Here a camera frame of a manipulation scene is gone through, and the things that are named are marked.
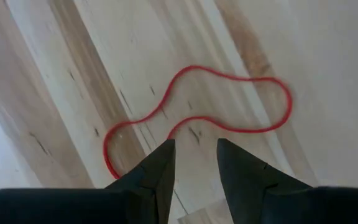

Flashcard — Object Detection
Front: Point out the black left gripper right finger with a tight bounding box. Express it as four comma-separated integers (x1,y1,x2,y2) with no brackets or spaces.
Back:
216,138,358,224

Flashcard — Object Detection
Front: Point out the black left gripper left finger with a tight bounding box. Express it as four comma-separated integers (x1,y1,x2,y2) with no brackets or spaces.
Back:
0,138,177,224

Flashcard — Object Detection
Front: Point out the red rubber band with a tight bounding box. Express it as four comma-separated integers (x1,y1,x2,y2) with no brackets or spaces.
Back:
103,65,293,180

